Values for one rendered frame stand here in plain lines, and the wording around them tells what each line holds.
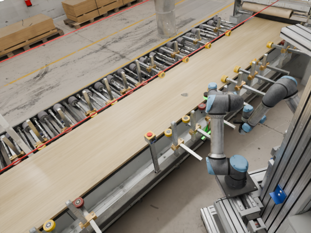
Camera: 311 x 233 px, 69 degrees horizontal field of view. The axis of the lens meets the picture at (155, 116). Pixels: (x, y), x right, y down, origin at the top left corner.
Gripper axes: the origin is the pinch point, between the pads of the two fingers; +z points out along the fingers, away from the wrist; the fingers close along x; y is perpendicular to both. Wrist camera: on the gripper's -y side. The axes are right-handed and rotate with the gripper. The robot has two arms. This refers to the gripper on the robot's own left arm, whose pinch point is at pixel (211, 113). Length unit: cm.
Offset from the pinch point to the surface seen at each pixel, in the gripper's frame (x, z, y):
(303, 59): 78, 65, -237
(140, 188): -36, 32, 84
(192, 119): -13.0, -0.6, 15.2
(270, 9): 12, -7, -250
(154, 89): -79, 12, -26
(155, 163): -30, 16, 63
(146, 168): -46, 40, 60
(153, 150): -29, -2, 62
